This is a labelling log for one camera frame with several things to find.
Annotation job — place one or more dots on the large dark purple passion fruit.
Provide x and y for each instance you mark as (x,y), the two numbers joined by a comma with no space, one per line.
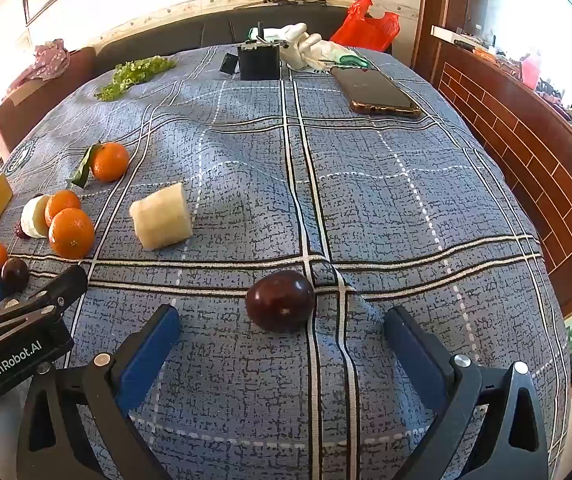
(280,301)

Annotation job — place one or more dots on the black smartphone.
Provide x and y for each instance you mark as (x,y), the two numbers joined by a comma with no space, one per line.
(378,91)

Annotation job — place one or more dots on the large ridged white cane chunk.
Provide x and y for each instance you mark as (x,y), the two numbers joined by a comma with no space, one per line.
(161,216)

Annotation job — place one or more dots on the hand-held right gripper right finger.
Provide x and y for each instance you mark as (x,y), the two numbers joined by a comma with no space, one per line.
(415,360)

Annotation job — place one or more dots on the brown wooden cabinet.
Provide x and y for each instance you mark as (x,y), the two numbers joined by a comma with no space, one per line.
(515,150)

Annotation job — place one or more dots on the red plastic bag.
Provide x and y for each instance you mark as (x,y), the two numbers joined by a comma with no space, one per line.
(365,25)

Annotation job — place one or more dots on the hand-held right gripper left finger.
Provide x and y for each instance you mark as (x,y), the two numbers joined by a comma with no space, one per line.
(151,355)

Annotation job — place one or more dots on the medium orange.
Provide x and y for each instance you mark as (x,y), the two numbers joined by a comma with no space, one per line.
(63,202)

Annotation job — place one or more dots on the red date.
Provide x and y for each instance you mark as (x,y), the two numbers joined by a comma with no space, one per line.
(18,230)

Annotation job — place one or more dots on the green trimmed white glove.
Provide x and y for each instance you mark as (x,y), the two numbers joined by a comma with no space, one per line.
(350,60)

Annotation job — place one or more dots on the smooth white banana piece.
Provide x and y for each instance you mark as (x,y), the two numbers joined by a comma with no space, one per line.
(35,216)

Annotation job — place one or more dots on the small black device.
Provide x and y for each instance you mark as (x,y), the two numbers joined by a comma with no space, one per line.
(228,64)

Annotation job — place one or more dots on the blue plaid blanket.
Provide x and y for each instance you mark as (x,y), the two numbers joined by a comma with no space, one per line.
(365,185)

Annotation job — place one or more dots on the dark sofa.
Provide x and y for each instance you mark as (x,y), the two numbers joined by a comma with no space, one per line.
(206,30)

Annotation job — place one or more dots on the orange with green leaf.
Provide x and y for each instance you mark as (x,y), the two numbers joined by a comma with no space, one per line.
(111,162)

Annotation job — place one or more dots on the large orange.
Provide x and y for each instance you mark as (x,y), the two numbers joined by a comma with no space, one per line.
(71,233)

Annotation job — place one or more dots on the black box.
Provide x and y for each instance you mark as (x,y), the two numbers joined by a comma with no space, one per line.
(259,62)

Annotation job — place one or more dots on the green lettuce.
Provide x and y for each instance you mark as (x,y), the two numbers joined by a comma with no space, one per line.
(133,75)

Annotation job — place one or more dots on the brown armchair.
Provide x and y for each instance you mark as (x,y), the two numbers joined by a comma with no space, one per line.
(73,67)

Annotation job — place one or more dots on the purple floral cloth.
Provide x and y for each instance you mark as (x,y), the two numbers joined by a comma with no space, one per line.
(48,60)

